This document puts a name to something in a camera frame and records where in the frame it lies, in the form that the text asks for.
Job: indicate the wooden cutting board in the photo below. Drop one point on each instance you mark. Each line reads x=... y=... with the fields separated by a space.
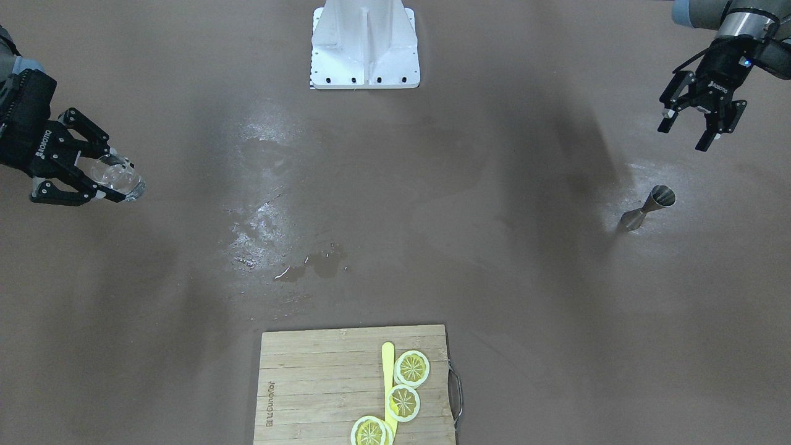
x=314 y=384

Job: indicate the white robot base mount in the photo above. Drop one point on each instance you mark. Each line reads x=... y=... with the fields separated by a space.
x=364 y=44

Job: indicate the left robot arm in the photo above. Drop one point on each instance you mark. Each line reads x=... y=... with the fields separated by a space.
x=748 y=34

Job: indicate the steel jigger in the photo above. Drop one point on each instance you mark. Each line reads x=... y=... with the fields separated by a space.
x=660 y=197

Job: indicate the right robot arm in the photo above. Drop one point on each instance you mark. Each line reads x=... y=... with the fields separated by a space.
x=69 y=159

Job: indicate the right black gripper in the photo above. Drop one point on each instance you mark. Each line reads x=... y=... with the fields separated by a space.
x=25 y=148

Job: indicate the small glass measuring cup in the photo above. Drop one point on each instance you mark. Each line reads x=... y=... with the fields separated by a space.
x=117 y=173

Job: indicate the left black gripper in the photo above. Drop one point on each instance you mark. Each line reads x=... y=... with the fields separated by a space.
x=720 y=72

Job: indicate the lemon slice middle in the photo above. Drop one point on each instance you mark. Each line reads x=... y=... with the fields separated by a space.
x=402 y=403

